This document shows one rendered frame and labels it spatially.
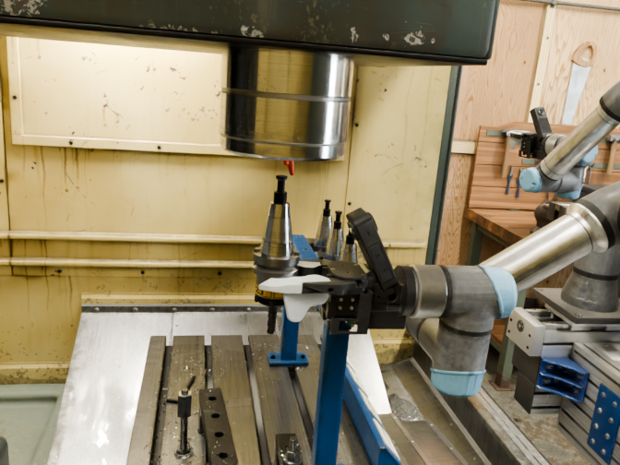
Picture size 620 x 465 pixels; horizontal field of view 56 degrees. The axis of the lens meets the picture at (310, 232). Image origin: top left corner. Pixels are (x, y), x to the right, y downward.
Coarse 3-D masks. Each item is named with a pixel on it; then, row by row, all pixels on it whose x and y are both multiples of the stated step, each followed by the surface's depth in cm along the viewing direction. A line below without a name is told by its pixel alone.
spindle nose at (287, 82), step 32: (224, 64) 67; (256, 64) 63; (288, 64) 63; (320, 64) 64; (352, 64) 68; (224, 96) 68; (256, 96) 64; (288, 96) 64; (320, 96) 65; (224, 128) 68; (256, 128) 65; (288, 128) 65; (320, 128) 66; (288, 160) 66; (320, 160) 68
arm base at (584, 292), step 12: (576, 276) 161; (588, 276) 158; (600, 276) 156; (612, 276) 156; (564, 288) 164; (576, 288) 160; (588, 288) 158; (600, 288) 156; (612, 288) 157; (564, 300) 163; (576, 300) 159; (588, 300) 158; (600, 300) 156; (612, 300) 157
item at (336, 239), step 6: (342, 228) 121; (330, 234) 121; (336, 234) 120; (342, 234) 121; (330, 240) 120; (336, 240) 120; (342, 240) 121; (330, 246) 120; (336, 246) 120; (330, 252) 121; (336, 252) 120; (330, 258) 121; (336, 258) 120
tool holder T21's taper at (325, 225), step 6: (324, 216) 130; (330, 216) 131; (324, 222) 130; (330, 222) 131; (318, 228) 131; (324, 228) 130; (330, 228) 131; (318, 234) 131; (324, 234) 131; (318, 240) 131; (324, 240) 131
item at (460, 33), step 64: (0, 0) 52; (64, 0) 53; (128, 0) 54; (192, 0) 55; (256, 0) 56; (320, 0) 57; (384, 0) 58; (448, 0) 59; (384, 64) 84; (448, 64) 67
